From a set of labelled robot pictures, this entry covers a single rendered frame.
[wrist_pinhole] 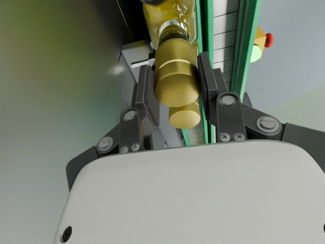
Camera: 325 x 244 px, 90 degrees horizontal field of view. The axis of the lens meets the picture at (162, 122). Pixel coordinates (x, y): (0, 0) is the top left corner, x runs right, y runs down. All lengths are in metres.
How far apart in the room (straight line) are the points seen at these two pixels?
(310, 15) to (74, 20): 0.83
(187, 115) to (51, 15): 0.18
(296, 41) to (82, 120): 0.89
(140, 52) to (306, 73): 0.89
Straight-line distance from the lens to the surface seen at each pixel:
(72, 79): 0.22
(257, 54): 0.55
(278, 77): 1.06
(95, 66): 0.27
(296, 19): 0.89
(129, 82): 0.46
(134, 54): 0.46
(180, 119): 0.17
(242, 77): 0.43
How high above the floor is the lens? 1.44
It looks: 36 degrees down
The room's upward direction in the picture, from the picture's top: 180 degrees counter-clockwise
